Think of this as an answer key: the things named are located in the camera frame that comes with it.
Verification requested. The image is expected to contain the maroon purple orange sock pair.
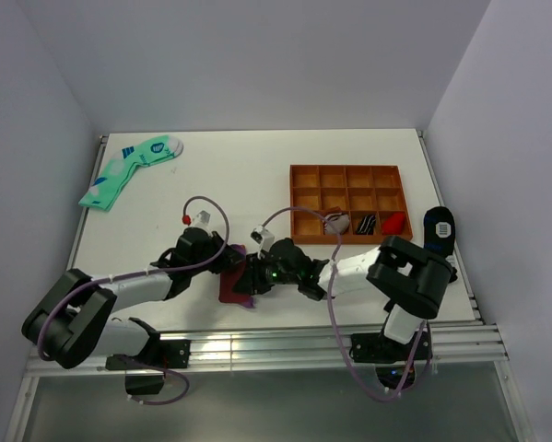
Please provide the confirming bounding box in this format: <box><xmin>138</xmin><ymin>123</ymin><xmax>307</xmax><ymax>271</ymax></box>
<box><xmin>218</xmin><ymin>244</ymin><xmax>254</xmax><ymax>309</ymax></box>

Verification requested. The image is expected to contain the black blue sock pair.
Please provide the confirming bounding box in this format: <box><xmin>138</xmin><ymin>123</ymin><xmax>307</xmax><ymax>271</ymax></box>
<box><xmin>423</xmin><ymin>206</ymin><xmax>458</xmax><ymax>283</ymax></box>

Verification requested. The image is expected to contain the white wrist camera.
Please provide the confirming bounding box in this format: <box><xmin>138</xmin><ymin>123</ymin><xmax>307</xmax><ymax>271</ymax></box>
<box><xmin>251</xmin><ymin>225</ymin><xmax>275</xmax><ymax>252</ymax></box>
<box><xmin>182</xmin><ymin>211</ymin><xmax>211</xmax><ymax>232</ymax></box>

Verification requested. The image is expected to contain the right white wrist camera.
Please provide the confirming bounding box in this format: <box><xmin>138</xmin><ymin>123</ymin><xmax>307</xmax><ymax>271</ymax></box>
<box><xmin>251</xmin><ymin>225</ymin><xmax>275</xmax><ymax>252</ymax></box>

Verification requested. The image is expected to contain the rolled white maroon sock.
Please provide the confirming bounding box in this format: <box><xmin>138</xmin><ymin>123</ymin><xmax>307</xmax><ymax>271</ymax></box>
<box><xmin>323</xmin><ymin>206</ymin><xmax>350</xmax><ymax>235</ymax></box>

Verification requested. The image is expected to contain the mint green sock pair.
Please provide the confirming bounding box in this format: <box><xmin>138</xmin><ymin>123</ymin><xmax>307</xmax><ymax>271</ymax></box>
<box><xmin>79</xmin><ymin>134</ymin><xmax>184</xmax><ymax>212</ymax></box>

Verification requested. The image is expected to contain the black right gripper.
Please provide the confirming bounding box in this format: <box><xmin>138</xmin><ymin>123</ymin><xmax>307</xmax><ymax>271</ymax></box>
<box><xmin>232</xmin><ymin>250</ymin><xmax>301</xmax><ymax>295</ymax></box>

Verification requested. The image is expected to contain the rolled red sock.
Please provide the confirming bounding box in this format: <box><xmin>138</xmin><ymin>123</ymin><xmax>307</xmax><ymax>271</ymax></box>
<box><xmin>382</xmin><ymin>212</ymin><xmax>406</xmax><ymax>236</ymax></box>

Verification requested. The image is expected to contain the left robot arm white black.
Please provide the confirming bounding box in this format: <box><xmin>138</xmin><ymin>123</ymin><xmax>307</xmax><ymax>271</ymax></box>
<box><xmin>21</xmin><ymin>227</ymin><xmax>245</xmax><ymax>369</ymax></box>

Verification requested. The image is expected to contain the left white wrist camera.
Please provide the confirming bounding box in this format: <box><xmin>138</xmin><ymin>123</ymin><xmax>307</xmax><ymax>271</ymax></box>
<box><xmin>182</xmin><ymin>211</ymin><xmax>211</xmax><ymax>232</ymax></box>

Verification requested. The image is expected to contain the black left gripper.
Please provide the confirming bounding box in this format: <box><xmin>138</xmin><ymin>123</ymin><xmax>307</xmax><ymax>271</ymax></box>
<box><xmin>189</xmin><ymin>231</ymin><xmax>244</xmax><ymax>275</ymax></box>

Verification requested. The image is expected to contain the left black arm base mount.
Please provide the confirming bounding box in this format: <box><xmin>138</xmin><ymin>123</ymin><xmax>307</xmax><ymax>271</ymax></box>
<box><xmin>105</xmin><ymin>339</ymin><xmax>191</xmax><ymax>397</ymax></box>

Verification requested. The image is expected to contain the orange compartment tray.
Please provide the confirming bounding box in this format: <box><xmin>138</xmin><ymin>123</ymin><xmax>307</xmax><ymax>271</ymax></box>
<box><xmin>289</xmin><ymin>165</ymin><xmax>413</xmax><ymax>246</ymax></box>

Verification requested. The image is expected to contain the aluminium table front rail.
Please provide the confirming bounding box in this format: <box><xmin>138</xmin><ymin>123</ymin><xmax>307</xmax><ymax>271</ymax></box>
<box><xmin>24</xmin><ymin>321</ymin><xmax>510</xmax><ymax>377</ymax></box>

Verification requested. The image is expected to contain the rolled black white striped sock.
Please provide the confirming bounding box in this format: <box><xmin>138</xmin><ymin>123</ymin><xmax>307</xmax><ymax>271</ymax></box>
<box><xmin>355</xmin><ymin>214</ymin><xmax>376</xmax><ymax>236</ymax></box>

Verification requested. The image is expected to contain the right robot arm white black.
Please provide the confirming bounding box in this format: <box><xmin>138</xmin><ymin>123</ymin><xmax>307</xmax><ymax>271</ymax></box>
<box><xmin>226</xmin><ymin>236</ymin><xmax>454</xmax><ymax>359</ymax></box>

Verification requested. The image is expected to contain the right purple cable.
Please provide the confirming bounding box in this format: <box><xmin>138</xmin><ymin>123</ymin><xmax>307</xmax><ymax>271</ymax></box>
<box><xmin>261</xmin><ymin>205</ymin><xmax>432</xmax><ymax>402</ymax></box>

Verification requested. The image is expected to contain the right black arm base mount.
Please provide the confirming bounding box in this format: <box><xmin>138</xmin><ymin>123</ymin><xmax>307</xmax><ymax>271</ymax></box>
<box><xmin>349</xmin><ymin>331</ymin><xmax>432</xmax><ymax>390</ymax></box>

